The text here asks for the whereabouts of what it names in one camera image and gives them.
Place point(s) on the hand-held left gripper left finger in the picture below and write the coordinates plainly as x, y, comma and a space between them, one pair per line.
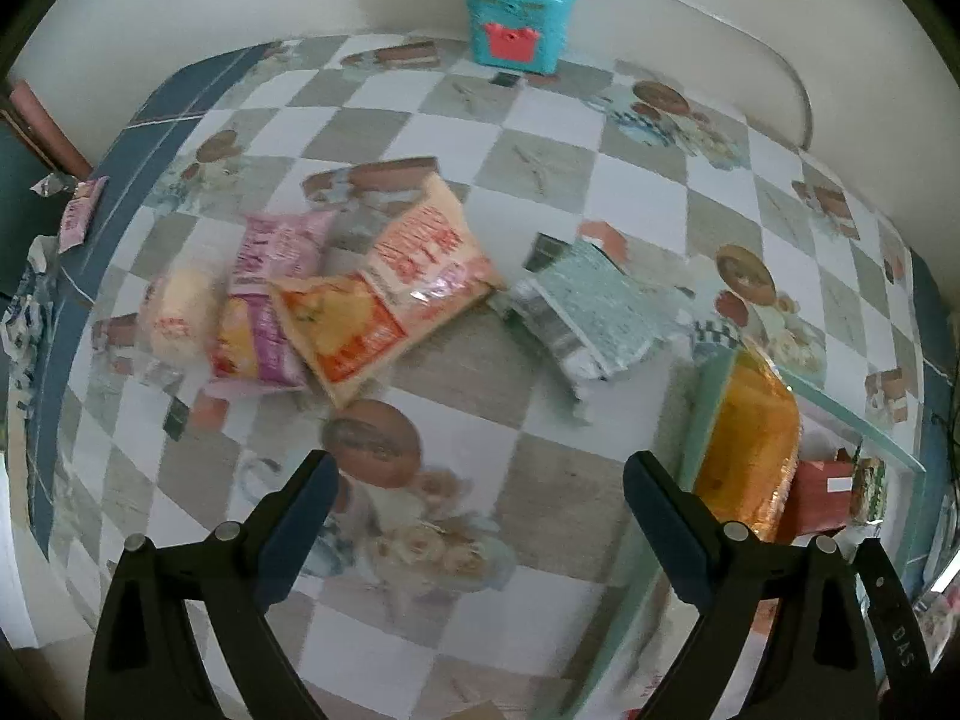
300, 532

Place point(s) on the clear wrapped round bun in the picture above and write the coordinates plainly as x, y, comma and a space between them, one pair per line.
180, 315

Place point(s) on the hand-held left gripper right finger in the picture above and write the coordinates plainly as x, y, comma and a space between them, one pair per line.
667, 532

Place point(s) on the small pink sachet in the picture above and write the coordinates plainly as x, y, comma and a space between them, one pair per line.
79, 214

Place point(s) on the red box-shaped packet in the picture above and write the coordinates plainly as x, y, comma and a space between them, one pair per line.
821, 495

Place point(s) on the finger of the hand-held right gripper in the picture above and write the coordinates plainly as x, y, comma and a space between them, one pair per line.
892, 615

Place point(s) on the teal box with red mark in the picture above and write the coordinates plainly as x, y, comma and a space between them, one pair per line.
517, 15

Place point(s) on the pink and purple snack packet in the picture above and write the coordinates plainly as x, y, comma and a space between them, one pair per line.
262, 292

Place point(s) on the orange and white snack packet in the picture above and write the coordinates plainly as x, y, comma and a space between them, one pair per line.
427, 262

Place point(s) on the yellow bread in clear bag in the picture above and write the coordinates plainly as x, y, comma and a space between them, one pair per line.
750, 435

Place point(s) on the green-edged clear cookie packet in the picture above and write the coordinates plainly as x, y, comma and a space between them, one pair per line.
870, 487

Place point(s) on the crumpled silver wrapper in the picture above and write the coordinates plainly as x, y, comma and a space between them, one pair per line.
49, 184

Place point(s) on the checkered printed tablecloth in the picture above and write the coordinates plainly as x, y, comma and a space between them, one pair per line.
525, 420

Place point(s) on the silver green snack packet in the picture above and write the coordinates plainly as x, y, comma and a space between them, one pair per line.
592, 307

